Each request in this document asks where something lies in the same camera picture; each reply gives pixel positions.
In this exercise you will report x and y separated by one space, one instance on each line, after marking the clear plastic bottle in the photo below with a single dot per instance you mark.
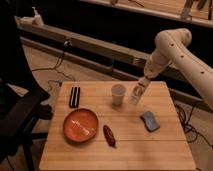
138 90

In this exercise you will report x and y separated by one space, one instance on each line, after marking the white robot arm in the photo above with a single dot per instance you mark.
171 46

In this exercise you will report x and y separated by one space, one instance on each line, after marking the white soap dispenser bottle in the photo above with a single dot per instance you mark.
38 18

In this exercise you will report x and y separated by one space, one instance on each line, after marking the wooden table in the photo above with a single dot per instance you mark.
137 149

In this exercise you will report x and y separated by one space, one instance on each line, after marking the dark red elongated object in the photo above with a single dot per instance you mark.
109 136

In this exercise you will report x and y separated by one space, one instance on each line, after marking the orange round plate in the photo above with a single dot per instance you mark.
80 125

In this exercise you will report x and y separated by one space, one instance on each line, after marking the blue grey sponge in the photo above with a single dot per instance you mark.
150 122

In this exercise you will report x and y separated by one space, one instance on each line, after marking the black chair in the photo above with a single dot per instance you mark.
20 94

